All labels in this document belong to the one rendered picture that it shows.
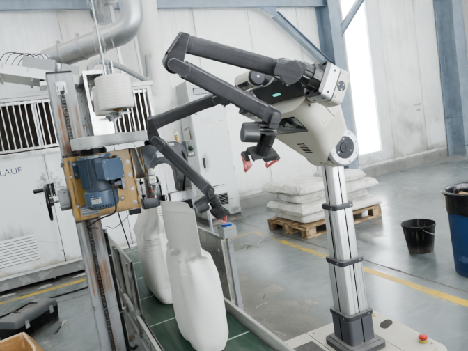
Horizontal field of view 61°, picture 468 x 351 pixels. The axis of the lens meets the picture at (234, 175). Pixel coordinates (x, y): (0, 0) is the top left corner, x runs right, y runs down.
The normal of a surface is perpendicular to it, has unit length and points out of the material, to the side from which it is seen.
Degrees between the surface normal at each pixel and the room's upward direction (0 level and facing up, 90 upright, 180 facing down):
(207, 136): 90
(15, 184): 90
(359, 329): 90
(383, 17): 90
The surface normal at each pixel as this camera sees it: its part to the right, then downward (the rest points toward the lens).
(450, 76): -0.89, 0.18
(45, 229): 0.43, 0.04
